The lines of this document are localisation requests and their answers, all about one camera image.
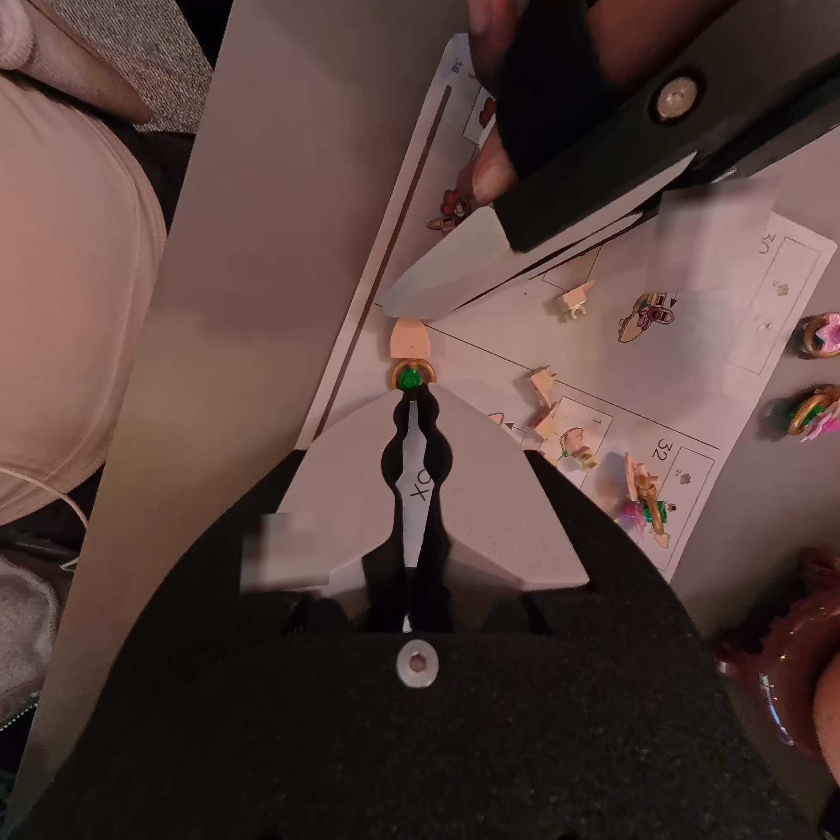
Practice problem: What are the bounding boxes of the grey woven cushion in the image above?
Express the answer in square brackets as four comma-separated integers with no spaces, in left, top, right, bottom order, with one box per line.
[72,0,217,135]

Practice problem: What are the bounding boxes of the brown glossy figurine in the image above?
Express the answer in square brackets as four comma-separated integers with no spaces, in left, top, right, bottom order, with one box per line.
[712,548,840,788]

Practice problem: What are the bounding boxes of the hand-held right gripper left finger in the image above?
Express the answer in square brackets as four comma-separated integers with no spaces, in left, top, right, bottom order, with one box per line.
[279,390,404,631]

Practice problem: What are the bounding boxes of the grey desk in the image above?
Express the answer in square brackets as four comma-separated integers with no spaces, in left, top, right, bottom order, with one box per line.
[20,0,840,815]

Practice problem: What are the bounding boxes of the peach petal brick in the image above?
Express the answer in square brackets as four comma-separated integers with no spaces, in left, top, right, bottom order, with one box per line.
[390,318,431,360]

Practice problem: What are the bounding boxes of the brick building instruction booklet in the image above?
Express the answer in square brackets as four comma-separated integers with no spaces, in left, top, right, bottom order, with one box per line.
[298,33,840,592]

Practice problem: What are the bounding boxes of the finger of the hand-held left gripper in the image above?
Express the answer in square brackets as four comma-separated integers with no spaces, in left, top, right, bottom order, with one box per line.
[420,211,651,324]
[382,154,698,324]

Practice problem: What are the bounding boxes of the white cord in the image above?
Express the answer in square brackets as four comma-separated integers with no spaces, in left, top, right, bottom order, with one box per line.
[0,465,91,568]

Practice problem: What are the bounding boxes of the gold ring with pink flower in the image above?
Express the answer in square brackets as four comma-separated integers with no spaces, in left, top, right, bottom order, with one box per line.
[801,311,840,358]

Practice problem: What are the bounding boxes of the peach flower assembly gold ring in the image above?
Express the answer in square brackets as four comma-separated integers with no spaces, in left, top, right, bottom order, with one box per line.
[617,451,673,547]

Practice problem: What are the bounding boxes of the gold ring pink green flower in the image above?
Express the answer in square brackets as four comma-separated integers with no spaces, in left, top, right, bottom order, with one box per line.
[784,387,840,442]

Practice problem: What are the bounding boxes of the grey fleece cloth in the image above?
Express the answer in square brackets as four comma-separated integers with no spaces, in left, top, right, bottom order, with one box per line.
[0,551,67,729]

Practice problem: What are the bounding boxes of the grey fleece jacket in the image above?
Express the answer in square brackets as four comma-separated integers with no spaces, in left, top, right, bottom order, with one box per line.
[0,0,155,126]

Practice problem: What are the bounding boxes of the person's left hand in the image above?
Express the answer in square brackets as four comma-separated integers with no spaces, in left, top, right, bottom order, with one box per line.
[457,0,521,206]

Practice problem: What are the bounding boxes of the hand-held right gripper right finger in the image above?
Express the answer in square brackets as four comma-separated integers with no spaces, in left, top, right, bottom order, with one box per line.
[415,382,589,632]

